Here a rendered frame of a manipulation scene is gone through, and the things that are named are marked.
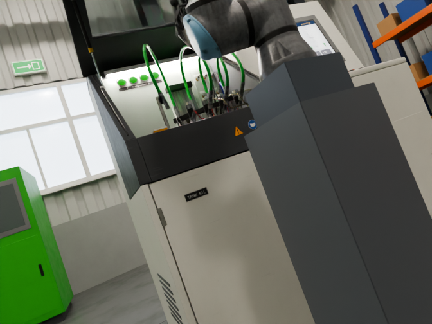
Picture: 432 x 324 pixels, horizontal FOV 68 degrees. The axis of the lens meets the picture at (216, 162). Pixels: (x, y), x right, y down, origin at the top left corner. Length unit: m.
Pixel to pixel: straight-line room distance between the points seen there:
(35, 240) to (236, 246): 2.85
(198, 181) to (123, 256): 4.18
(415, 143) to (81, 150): 4.57
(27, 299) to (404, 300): 3.45
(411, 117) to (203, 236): 1.13
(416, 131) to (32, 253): 3.39
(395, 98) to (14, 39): 5.49
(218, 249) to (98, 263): 4.16
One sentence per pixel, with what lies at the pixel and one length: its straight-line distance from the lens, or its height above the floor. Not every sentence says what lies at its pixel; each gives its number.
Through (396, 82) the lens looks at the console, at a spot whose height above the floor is 0.87.
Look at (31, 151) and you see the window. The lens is 5.44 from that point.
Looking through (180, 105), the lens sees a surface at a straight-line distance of 1.77.
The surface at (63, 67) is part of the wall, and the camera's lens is 5.90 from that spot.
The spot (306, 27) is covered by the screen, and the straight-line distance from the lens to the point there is 2.04.
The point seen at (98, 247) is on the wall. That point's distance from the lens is 5.21.
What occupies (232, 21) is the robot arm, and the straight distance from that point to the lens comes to 0.83.
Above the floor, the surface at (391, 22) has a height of 2.38.
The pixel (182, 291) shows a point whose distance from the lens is 1.13.
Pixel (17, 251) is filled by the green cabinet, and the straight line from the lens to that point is 3.80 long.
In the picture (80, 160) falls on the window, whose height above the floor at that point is 1.83.
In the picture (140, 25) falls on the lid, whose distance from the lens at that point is 1.77.
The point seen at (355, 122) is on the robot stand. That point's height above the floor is 0.72.
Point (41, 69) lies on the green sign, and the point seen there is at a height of 3.34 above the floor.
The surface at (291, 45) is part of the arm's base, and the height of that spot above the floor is 0.95.
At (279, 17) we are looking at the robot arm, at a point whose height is 1.02.
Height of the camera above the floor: 0.69
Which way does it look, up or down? 4 degrees up
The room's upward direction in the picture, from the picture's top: 20 degrees counter-clockwise
